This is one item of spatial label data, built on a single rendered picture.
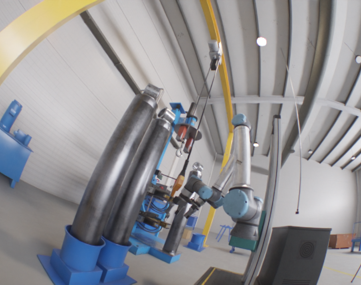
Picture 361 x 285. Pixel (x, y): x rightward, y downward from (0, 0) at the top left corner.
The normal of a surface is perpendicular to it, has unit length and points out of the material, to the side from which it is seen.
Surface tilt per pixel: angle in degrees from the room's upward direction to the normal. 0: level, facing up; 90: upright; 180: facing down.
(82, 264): 90
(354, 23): 173
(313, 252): 90
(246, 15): 174
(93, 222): 90
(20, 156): 90
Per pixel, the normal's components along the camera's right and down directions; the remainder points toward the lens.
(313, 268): -0.35, -0.52
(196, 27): -0.22, 0.86
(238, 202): -0.70, -0.44
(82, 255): 0.56, -0.18
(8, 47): 0.89, 0.12
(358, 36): -0.42, 0.83
